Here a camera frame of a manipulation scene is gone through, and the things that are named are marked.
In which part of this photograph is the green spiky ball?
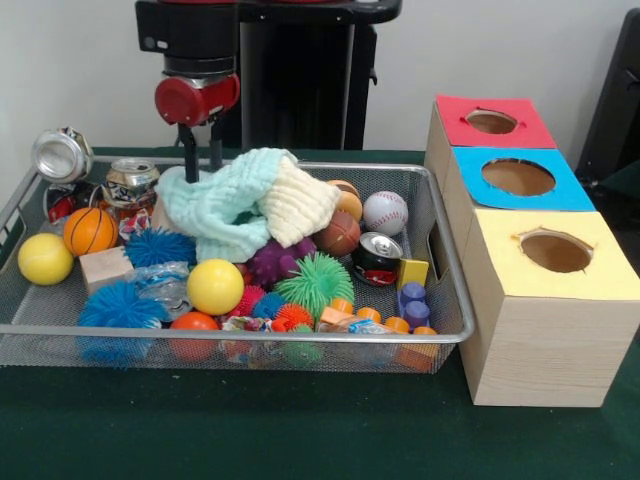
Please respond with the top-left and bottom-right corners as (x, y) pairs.
(273, 252), (356, 324)

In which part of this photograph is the yellow tennis ball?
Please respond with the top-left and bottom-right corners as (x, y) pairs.
(17, 233), (75, 286)

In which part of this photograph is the shallow clear mesh bin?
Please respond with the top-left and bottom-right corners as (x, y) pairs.
(0, 154), (476, 374)

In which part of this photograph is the blue spiky ball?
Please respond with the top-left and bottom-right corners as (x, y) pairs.
(124, 227), (198, 269)
(77, 281), (169, 329)

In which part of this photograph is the black upright stand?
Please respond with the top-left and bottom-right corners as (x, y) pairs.
(574, 8), (640, 176)

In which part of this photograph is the brown football toy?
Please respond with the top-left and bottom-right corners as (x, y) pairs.
(313, 209), (362, 257)

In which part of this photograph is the smooth yellow ball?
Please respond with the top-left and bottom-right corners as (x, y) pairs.
(187, 258), (246, 317)

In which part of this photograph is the dark green table cloth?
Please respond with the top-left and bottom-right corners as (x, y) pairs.
(0, 145), (640, 480)

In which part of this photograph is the orange basketball toy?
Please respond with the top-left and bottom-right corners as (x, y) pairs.
(63, 207), (120, 257)

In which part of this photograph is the cream waffle cloth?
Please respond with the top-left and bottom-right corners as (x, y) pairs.
(259, 157), (342, 249)

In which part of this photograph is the crushed silver drink can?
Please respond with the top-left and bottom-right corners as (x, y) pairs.
(32, 127), (95, 184)

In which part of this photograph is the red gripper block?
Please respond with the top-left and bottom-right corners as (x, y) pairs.
(154, 74), (241, 183)

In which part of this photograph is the white baseball toy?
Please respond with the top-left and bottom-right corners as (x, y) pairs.
(362, 190), (409, 236)

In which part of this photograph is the mint green cloth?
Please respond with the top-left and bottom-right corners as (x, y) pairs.
(155, 148), (301, 265)

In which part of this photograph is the wooden three-hole box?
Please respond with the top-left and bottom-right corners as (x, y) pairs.
(423, 94), (640, 407)

